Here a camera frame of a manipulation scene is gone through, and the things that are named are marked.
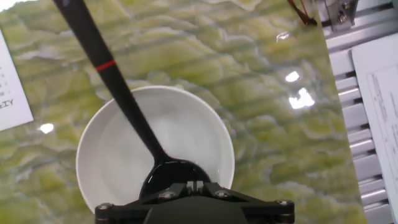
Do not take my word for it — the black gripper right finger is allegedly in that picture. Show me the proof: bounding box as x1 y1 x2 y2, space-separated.
195 182 295 224

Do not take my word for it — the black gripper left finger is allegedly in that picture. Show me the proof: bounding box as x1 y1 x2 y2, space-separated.
95 182 196 224

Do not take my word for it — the black ladle spoon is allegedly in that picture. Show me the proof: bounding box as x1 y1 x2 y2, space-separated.
51 0 212 202

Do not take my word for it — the white bowl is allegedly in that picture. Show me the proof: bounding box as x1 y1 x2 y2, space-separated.
75 85 236 215

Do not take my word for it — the green marble pattern mat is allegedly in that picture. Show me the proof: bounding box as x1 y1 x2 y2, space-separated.
0 0 369 224

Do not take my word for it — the white paper with Chinese text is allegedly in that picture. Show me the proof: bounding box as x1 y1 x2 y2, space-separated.
0 27 34 132

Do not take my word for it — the printed table paper sheet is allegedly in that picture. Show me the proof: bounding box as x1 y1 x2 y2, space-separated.
351 32 398 218

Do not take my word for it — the red brown wire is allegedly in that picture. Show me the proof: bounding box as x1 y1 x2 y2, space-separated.
286 0 318 27

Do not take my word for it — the small metal bracket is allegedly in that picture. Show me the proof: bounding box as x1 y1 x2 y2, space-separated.
322 0 360 32

